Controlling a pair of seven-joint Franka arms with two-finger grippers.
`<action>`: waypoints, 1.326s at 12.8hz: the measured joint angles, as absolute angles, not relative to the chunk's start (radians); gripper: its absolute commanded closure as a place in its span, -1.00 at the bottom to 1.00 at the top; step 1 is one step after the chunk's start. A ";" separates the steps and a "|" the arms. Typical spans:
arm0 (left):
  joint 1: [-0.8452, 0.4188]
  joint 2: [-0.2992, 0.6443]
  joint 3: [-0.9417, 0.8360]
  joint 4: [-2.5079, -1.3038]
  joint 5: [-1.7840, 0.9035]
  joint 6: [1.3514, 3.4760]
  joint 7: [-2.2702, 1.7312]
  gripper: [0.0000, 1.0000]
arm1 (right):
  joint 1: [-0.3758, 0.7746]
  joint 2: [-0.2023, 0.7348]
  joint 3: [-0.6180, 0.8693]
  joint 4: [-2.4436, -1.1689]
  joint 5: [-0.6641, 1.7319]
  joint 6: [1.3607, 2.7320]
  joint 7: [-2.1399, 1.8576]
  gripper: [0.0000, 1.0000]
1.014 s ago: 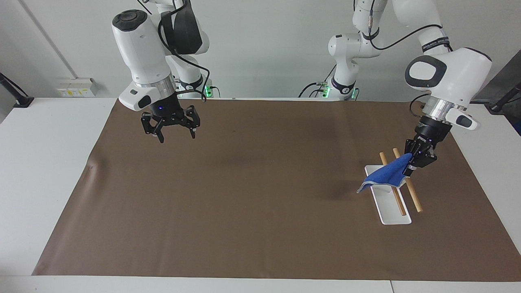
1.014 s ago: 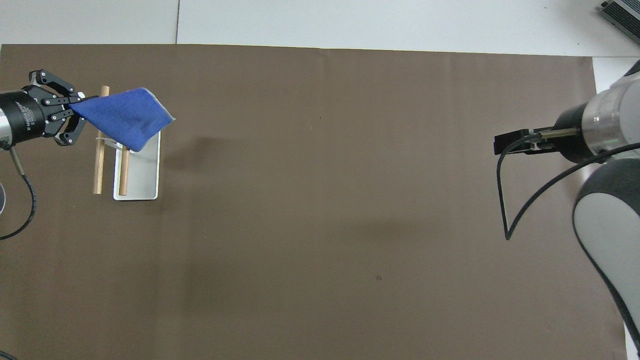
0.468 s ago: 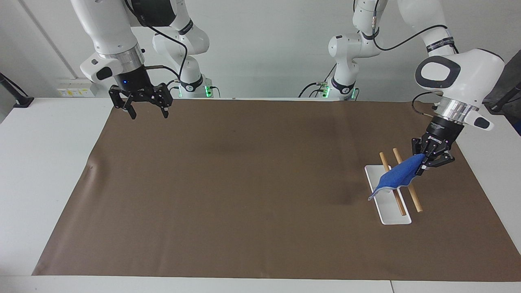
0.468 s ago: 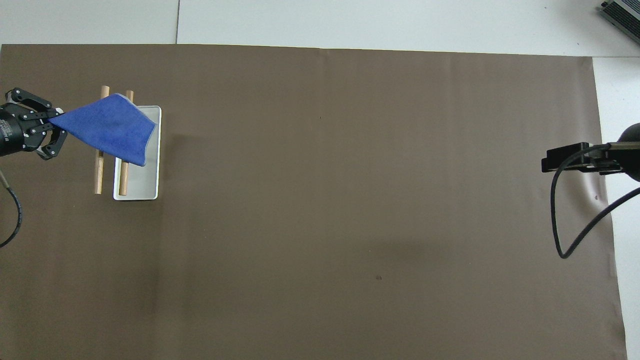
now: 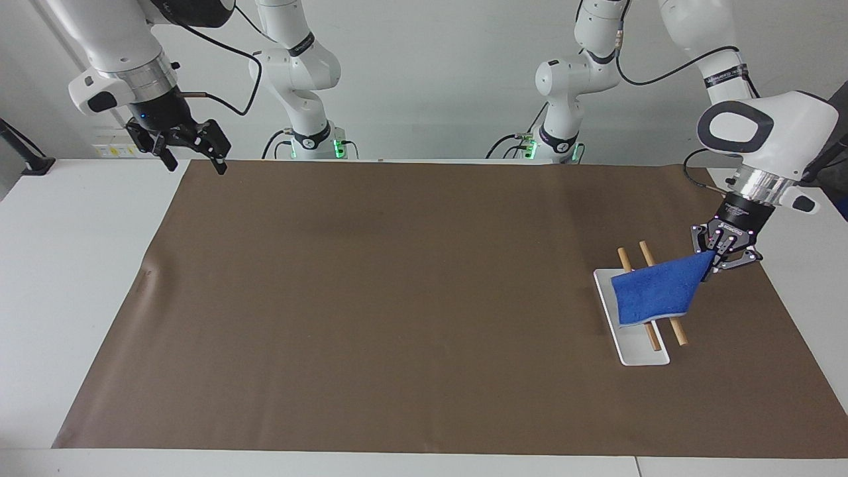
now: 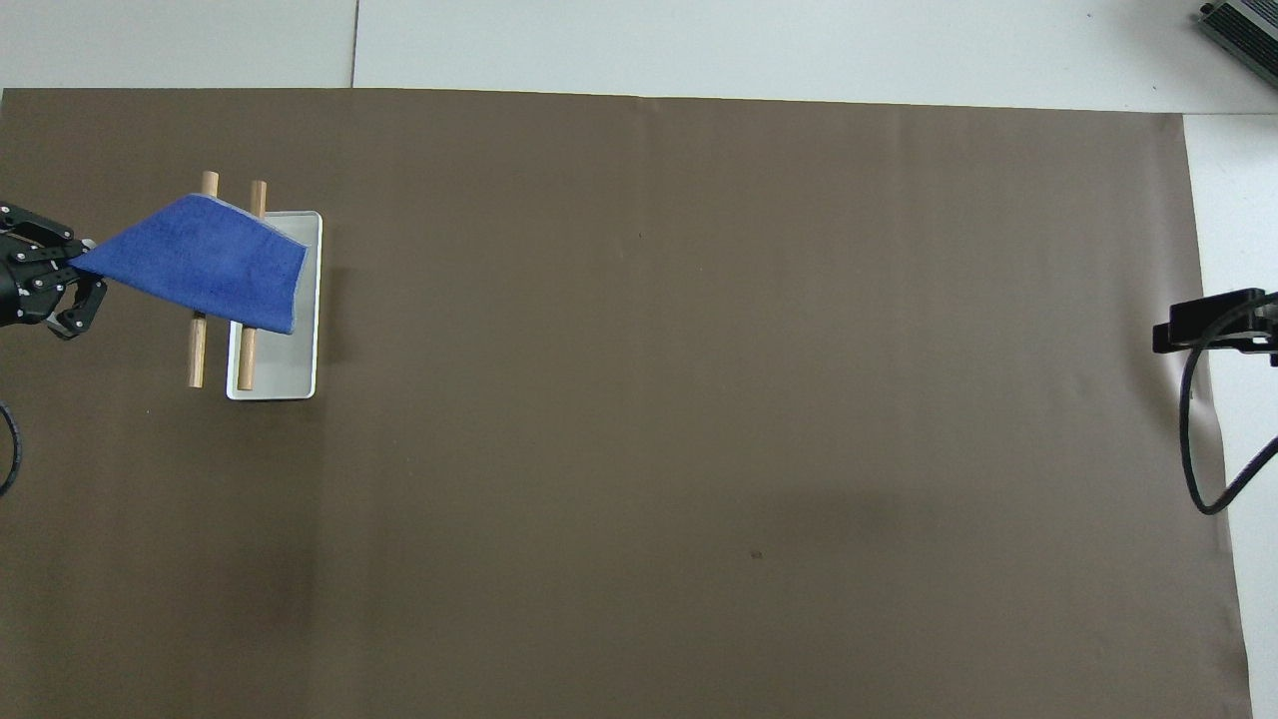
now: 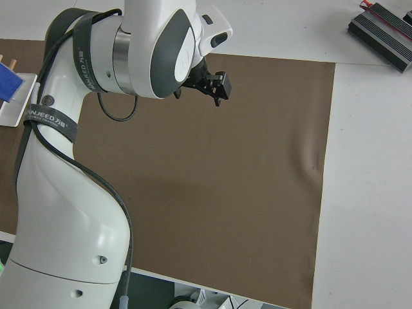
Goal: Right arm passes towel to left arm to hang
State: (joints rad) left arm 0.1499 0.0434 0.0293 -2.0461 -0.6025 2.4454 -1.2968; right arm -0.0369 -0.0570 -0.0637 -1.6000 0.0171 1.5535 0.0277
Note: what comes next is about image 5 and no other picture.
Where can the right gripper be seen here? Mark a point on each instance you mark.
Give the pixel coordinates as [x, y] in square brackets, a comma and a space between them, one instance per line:
[159, 112]

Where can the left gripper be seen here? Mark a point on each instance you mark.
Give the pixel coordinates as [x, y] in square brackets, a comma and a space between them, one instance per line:
[741, 222]

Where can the blue towel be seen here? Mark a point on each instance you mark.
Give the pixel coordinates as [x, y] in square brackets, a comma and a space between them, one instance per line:
[659, 291]

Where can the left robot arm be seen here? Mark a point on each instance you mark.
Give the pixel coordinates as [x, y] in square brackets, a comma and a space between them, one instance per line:
[788, 126]

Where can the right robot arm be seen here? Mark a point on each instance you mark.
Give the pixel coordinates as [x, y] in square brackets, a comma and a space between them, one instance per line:
[112, 40]

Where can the white rack with wooden rods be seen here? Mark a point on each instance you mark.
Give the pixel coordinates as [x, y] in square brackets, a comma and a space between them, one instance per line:
[639, 348]

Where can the black stand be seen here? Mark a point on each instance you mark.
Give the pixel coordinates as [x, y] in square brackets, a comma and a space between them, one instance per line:
[30, 159]
[825, 159]

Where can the white wall outlet panel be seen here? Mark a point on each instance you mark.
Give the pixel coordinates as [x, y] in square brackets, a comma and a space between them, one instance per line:
[118, 150]

